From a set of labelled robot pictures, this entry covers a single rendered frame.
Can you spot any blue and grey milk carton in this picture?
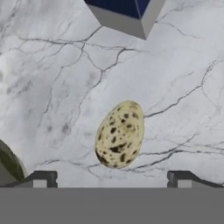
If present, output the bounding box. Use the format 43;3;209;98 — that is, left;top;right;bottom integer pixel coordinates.
83;0;167;41

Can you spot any speckled cream egg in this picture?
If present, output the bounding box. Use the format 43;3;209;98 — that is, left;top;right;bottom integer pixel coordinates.
94;100;145;170

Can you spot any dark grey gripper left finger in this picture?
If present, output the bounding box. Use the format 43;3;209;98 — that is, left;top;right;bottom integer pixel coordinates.
0;171;59;189

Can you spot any grey-green bowl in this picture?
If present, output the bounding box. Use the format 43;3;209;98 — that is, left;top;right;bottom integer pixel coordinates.
0;139;28;186

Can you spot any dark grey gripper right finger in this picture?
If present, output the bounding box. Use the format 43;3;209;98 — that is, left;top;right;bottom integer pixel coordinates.
166;171;224;189

